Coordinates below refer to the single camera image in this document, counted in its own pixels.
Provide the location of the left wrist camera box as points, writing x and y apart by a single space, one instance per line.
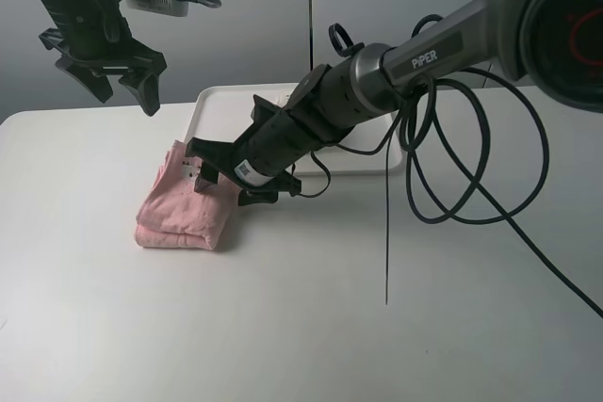
173 8

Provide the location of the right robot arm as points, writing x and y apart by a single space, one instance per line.
555 43

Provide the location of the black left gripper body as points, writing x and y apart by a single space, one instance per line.
94 34

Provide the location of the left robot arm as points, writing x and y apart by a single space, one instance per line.
95 41

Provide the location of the pink towel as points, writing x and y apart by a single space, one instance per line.
174 215

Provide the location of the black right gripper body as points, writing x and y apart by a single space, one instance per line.
257 160

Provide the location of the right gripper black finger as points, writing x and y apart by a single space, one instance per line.
206 177
249 197

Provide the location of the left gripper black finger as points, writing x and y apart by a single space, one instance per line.
143 86
97 85

